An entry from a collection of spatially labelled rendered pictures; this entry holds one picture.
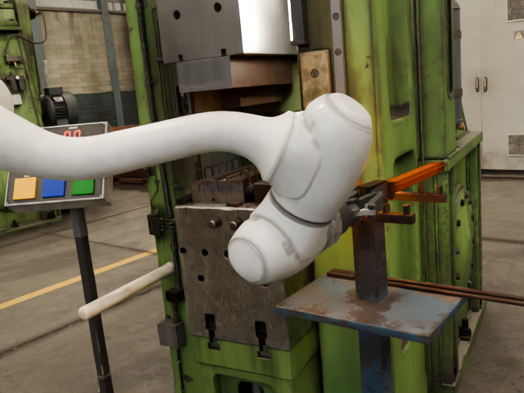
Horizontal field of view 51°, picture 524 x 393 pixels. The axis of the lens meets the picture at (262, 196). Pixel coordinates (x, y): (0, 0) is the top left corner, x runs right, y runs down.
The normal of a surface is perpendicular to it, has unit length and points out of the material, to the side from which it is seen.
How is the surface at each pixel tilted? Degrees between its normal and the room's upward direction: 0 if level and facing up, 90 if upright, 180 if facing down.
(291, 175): 108
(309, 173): 104
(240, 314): 90
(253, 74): 90
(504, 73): 90
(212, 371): 90
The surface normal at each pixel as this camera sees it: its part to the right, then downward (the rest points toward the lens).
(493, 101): -0.60, 0.21
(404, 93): -0.37, 0.21
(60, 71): 0.77, 0.07
